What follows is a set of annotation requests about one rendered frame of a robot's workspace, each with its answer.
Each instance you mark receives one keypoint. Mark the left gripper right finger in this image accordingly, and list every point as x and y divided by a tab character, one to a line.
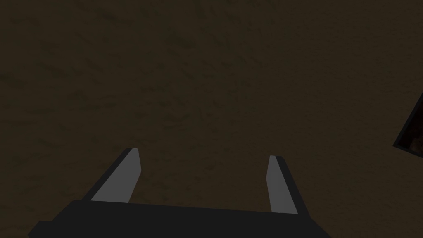
282	191

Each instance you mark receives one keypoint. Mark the dark framed picture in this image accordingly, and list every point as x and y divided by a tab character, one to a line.
412	132

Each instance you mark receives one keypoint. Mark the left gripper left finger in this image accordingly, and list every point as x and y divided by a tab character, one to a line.
119	180

